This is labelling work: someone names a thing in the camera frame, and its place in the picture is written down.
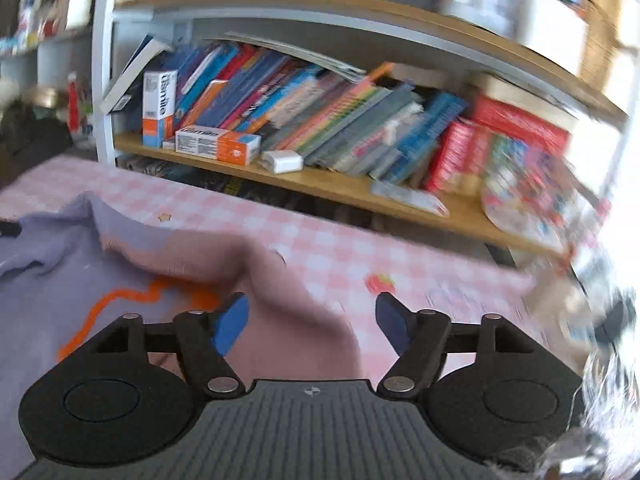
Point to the purple and pink sweater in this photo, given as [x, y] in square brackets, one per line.
[75, 270]

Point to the pink checked cartoon tablecloth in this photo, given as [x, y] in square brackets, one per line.
[300, 230]

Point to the row of colourful books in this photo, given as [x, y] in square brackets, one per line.
[325, 110]

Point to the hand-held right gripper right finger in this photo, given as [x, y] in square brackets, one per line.
[392, 322]

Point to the gold round tin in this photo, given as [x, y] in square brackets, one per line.
[45, 97]

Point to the long white orange toothpaste box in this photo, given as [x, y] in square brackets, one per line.
[220, 144]

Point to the flat blue white packet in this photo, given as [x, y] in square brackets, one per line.
[410, 199]

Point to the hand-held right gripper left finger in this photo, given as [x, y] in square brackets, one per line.
[231, 322]

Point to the tall white orange toothpaste box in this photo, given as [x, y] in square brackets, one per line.
[159, 110]

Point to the black box device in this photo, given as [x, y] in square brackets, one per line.
[30, 135]

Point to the white bookshelf with wooden shelves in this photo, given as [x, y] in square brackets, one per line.
[325, 185]

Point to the white charger adapter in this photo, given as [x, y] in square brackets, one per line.
[282, 161]

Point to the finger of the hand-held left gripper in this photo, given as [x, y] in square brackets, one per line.
[9, 229]

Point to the wicker basket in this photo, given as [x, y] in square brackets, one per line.
[602, 25]

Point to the colourful ornament on white plate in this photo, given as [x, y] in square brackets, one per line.
[525, 190]

